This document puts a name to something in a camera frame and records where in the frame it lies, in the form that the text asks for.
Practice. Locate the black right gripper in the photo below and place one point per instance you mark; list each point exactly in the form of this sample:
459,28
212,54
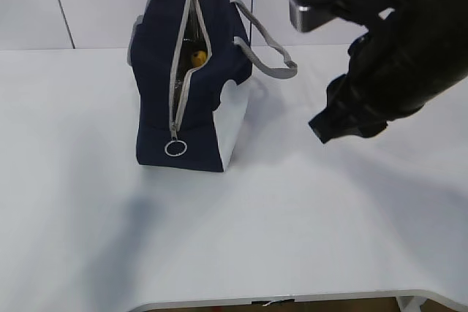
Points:
385,82

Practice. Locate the white paper tag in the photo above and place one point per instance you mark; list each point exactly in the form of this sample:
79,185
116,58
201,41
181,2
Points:
270,303

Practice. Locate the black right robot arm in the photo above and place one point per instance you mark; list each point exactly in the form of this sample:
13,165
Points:
442,25

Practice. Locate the yellow pear-shaped fruit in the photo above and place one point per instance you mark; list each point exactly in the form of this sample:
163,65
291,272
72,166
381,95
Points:
198,58

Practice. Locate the navy blue lunch bag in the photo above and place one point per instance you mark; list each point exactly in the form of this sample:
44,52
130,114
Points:
190,117

